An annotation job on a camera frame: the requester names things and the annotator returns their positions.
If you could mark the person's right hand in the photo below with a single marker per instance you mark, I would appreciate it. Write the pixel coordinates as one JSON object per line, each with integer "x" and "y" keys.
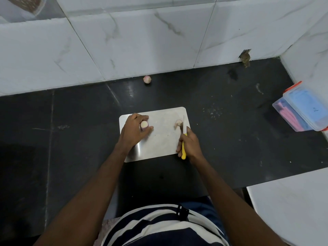
{"x": 191, "y": 148}

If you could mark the person's left hand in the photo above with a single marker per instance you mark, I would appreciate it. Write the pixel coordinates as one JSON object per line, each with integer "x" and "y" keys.
{"x": 131, "y": 134}

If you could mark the person's left thumb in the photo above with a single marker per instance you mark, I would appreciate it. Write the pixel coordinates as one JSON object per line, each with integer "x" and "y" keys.
{"x": 147, "y": 130}

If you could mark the person's right fingers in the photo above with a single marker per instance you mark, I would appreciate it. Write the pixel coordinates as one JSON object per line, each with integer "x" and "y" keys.
{"x": 180, "y": 144}

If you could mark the person's right forearm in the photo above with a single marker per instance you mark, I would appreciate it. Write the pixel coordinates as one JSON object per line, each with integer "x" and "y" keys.
{"x": 235, "y": 204}

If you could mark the person's left forearm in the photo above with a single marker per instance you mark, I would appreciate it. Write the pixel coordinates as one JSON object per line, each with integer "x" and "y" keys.
{"x": 84, "y": 199}

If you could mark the steel cutting board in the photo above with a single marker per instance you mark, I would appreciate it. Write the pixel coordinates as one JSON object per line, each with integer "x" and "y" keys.
{"x": 160, "y": 137}

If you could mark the cut onion piece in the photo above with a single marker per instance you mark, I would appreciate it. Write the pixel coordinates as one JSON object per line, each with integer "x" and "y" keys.
{"x": 178, "y": 123}

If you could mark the whole small pink onion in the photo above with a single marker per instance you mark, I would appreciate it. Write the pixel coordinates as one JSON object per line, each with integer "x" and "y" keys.
{"x": 147, "y": 79}

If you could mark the black clip on shirt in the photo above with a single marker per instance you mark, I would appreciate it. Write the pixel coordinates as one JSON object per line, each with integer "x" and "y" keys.
{"x": 182, "y": 212}

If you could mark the striped navy white shirt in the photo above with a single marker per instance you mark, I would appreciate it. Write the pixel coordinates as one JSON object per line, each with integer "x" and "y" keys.
{"x": 164, "y": 226}

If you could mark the clear box of pink sticks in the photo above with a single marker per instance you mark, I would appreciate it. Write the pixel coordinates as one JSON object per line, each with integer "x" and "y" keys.
{"x": 288, "y": 115}

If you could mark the clear plastic box orange clips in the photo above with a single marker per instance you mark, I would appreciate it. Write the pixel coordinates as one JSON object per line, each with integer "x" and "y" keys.
{"x": 306, "y": 106}

